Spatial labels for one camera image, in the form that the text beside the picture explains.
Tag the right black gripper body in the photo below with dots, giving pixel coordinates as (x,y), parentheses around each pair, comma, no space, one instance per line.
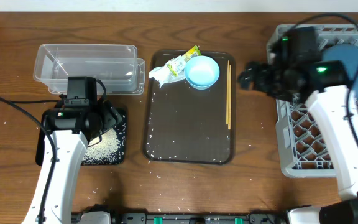
(274,83)

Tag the dark blue plate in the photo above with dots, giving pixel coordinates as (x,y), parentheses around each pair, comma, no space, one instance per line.
(348,55)

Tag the light blue small bowl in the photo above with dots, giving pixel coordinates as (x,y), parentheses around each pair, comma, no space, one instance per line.
(202,72)

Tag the brown serving tray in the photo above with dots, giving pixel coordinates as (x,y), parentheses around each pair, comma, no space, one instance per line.
(188,125)

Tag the pile of white rice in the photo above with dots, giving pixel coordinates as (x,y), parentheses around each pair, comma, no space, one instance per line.
(109,150)

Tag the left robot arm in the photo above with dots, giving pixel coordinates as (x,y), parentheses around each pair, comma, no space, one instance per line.
(66,132)

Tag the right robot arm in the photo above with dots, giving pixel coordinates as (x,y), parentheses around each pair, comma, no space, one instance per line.
(335,112)

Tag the grey dishwasher rack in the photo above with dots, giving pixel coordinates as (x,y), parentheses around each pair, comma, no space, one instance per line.
(301,147)

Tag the wooden chopstick right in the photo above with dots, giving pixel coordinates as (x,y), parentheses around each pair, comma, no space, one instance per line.
(229,98)

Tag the wooden chopstick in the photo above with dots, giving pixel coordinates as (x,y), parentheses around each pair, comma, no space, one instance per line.
(229,98)
(227,93)

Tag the wooden chopstick left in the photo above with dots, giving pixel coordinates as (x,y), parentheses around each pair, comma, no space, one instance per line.
(227,93)

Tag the crumpled white green wrapper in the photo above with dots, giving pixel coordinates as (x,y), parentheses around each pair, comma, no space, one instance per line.
(173,70)

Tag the clear plastic bin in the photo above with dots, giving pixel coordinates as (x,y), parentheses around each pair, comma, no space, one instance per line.
(52,52)

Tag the black plastic tray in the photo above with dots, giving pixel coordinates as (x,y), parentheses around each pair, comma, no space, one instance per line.
(104,128)

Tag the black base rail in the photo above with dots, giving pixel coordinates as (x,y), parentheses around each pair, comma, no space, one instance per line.
(103,214)

